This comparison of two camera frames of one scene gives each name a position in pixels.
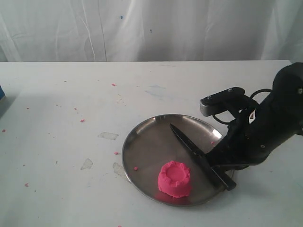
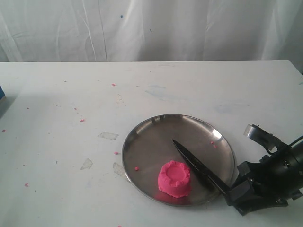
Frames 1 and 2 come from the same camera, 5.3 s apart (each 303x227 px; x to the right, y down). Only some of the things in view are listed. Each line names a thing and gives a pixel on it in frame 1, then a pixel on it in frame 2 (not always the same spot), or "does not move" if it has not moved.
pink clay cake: [173, 179] does not move
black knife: [203, 159] to [209, 174]
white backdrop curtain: [114, 30] does not move
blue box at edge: [2, 93] does not move
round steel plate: [154, 142] does not move
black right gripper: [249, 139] to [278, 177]
